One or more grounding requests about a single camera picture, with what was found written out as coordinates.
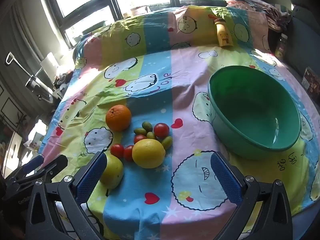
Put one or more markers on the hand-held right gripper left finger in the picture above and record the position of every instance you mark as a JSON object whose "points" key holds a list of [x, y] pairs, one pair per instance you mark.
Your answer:
{"points": [[92, 177]]}

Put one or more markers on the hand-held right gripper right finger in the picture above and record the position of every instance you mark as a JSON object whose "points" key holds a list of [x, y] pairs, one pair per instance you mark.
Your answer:
{"points": [[225, 177]]}

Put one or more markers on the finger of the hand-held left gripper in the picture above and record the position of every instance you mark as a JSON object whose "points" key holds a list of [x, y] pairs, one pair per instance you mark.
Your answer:
{"points": [[56, 163], [35, 163]]}

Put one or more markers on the yellow-green pear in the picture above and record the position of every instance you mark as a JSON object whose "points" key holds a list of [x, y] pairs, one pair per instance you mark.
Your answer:
{"points": [[113, 173]]}

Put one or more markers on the red cherry tomato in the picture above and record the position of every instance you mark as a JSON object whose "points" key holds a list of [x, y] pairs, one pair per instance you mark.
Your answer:
{"points": [[161, 130], [117, 150], [128, 153], [139, 138]]}

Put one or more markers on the yellow lemon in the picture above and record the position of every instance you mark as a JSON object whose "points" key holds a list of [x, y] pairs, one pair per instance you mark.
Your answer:
{"points": [[148, 153]]}

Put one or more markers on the small green kumquat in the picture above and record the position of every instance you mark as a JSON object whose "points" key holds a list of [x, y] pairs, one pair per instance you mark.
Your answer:
{"points": [[147, 125], [150, 135], [166, 142], [140, 131]]}

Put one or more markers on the green plastic bowl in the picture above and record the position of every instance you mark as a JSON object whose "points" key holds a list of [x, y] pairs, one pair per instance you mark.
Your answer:
{"points": [[250, 110]]}

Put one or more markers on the large orange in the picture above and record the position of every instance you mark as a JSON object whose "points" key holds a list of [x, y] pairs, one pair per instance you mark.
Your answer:
{"points": [[118, 118]]}

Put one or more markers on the metal pole stand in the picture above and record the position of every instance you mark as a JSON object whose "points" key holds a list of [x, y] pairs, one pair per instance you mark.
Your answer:
{"points": [[30, 80]]}

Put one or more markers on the colourful cartoon printed blanket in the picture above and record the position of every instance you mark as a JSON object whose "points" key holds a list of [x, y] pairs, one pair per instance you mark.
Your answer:
{"points": [[175, 80]]}

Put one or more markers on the clear snack box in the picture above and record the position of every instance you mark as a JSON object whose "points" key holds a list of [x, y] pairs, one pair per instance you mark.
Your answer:
{"points": [[311, 81]]}

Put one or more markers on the yellow bear print bottle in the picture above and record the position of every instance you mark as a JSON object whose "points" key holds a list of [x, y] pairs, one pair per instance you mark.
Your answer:
{"points": [[224, 36]]}

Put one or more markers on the clear jar with dark lid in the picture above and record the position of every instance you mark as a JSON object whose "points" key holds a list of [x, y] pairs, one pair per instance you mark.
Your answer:
{"points": [[281, 46]]}

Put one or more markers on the grey sofa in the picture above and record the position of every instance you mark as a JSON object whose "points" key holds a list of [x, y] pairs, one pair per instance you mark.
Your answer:
{"points": [[302, 30]]}

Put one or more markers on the black framed window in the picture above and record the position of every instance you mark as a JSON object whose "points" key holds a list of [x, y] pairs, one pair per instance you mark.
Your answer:
{"points": [[112, 0]]}

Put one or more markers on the crumpled pink cloth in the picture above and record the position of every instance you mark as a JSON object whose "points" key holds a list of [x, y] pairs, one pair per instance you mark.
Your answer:
{"points": [[255, 5]]}

